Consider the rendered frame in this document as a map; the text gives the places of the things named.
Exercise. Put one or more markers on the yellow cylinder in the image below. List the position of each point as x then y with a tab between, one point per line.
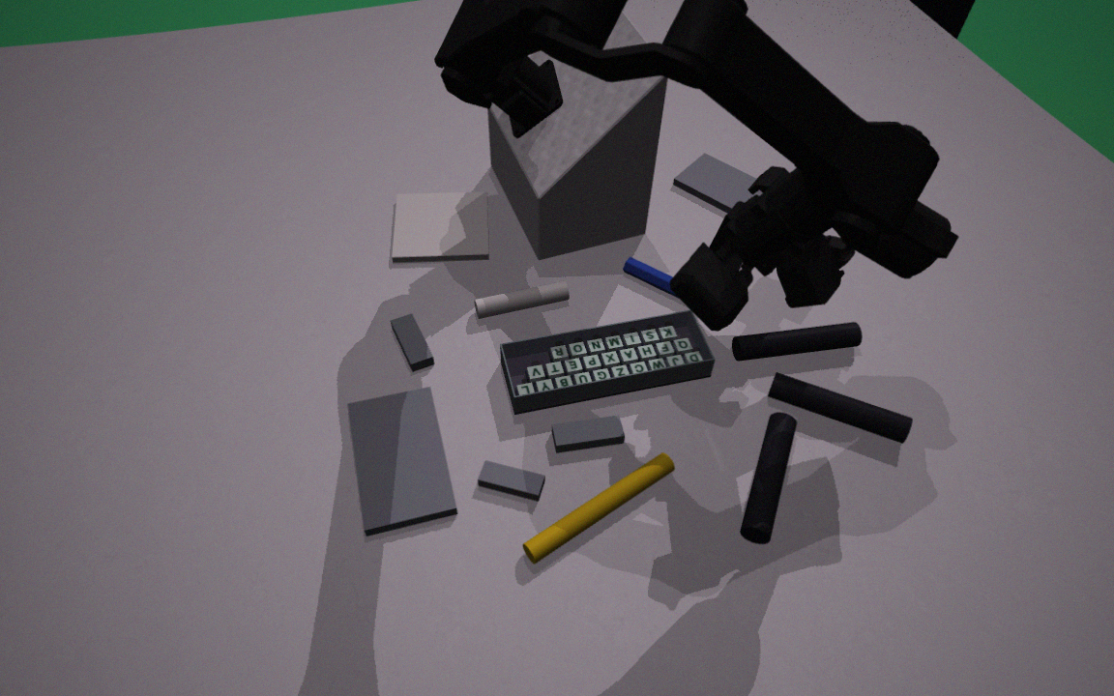
596	509

